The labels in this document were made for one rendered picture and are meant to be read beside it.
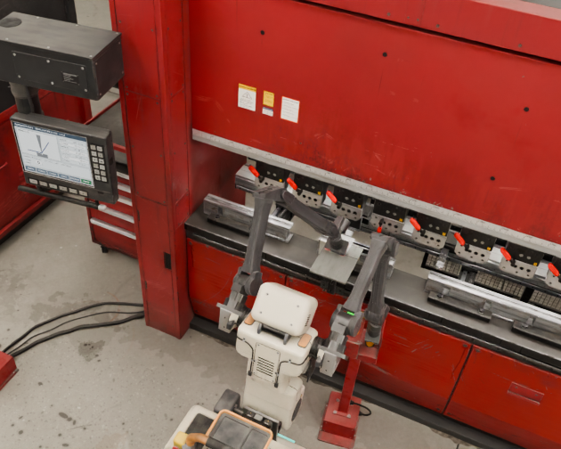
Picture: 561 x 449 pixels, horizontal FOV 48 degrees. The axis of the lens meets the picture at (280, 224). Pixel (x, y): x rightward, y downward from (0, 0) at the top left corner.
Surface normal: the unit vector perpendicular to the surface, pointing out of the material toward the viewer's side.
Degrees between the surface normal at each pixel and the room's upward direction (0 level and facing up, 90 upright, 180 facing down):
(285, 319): 47
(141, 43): 90
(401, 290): 0
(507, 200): 90
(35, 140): 90
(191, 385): 0
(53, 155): 90
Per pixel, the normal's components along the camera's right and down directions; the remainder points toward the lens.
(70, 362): 0.07, -0.75
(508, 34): -0.41, 0.58
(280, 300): -0.27, -0.08
